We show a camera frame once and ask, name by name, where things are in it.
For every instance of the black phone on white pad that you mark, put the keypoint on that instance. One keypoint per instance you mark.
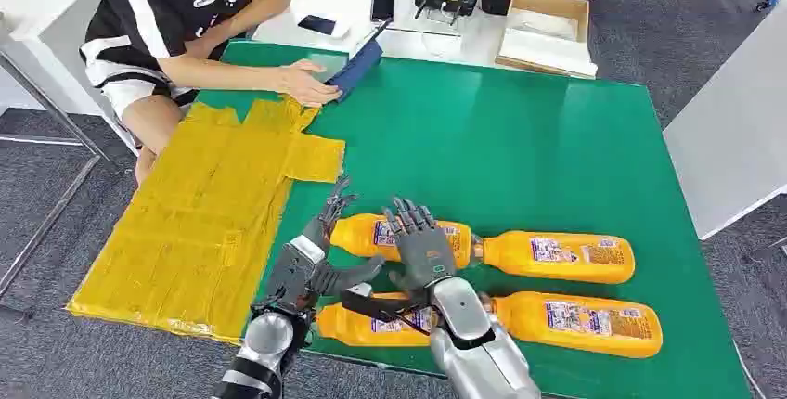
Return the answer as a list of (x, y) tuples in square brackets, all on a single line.
[(317, 25)]

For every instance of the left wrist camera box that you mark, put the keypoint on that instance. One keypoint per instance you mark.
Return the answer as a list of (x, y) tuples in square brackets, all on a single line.
[(309, 248)]

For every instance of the orange drink bottle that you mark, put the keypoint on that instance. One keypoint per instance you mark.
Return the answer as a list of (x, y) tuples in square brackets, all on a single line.
[(350, 330), (565, 258), (584, 325), (359, 236)]

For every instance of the metal table frame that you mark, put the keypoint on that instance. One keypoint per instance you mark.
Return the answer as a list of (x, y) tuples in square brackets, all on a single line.
[(55, 113)]

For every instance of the person's right hand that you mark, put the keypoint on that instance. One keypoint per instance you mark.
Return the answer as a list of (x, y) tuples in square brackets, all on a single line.
[(304, 84)]

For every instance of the white foam sheet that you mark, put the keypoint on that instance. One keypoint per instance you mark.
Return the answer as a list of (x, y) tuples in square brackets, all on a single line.
[(541, 52)]

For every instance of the cardboard box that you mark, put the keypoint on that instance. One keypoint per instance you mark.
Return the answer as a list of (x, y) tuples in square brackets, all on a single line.
[(544, 3)]

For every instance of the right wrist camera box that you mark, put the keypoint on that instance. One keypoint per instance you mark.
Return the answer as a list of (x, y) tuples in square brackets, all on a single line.
[(375, 307)]

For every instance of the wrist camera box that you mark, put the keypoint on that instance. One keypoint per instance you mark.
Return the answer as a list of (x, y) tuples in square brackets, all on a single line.
[(375, 307), (309, 248)]

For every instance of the green table mat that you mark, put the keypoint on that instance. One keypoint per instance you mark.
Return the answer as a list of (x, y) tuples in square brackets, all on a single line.
[(492, 150)]

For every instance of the black smartphone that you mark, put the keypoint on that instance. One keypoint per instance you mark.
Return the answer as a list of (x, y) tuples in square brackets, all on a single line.
[(382, 6)]

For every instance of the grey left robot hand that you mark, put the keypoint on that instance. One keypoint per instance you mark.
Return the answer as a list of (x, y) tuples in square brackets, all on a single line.
[(298, 282)]

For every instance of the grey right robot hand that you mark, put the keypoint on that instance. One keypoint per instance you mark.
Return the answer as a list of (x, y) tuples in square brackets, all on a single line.
[(424, 252)]

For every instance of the person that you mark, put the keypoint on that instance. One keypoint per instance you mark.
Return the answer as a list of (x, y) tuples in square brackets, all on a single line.
[(160, 3)]

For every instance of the blue folio tablet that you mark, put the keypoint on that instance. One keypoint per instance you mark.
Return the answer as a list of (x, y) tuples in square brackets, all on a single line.
[(356, 64)]

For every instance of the white side table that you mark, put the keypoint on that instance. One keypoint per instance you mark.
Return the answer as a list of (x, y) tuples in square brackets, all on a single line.
[(731, 138)]

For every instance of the yellow taped sheet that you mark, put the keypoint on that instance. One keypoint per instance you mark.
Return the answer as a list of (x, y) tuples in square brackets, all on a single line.
[(203, 224)]

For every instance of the white cloth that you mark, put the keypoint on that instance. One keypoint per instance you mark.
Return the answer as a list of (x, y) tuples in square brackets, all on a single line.
[(544, 22)]

